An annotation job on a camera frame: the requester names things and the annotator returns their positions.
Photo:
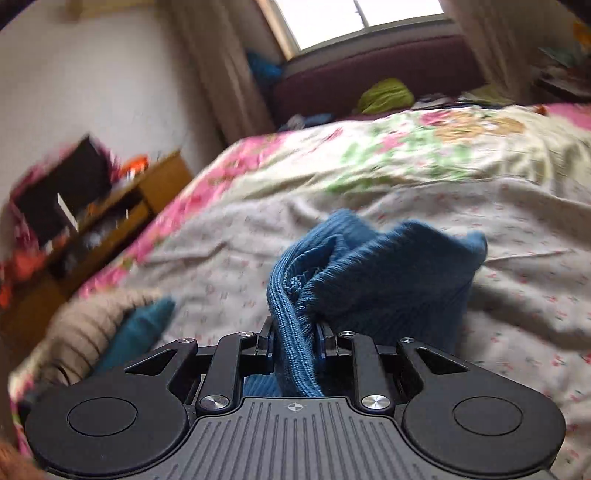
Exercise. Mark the beige curtain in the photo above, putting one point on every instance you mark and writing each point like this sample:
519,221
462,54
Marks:
221,64
494,37

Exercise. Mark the blue cloth by window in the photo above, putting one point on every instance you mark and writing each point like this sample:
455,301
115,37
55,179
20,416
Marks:
263,69

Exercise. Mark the green crumpled cloth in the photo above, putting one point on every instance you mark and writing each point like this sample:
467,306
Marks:
385,94

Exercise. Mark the window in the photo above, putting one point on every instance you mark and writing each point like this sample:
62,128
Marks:
364,21

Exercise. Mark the maroon padded headboard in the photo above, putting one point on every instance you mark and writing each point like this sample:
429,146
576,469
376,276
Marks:
369,69

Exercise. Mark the beige knit sweater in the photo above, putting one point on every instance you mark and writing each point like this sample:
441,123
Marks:
87,327

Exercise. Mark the blue striped knit sweater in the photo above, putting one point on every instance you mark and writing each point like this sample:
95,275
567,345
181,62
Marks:
369,286

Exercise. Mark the wooden nightstand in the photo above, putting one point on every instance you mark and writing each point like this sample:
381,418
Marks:
106,221

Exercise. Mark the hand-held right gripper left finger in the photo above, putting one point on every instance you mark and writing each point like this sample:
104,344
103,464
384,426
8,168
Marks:
268,346

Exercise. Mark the cherry print bed sheet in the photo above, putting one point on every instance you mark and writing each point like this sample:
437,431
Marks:
508,300

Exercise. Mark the pink floral quilt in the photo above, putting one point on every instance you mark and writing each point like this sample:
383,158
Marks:
392,138

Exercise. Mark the cluttered side table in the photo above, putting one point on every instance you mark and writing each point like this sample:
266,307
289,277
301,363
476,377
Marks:
565,64

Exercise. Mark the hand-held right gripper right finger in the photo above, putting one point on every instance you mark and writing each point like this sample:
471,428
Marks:
322,346

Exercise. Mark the teal cloth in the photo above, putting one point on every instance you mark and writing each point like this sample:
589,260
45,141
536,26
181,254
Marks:
138,332

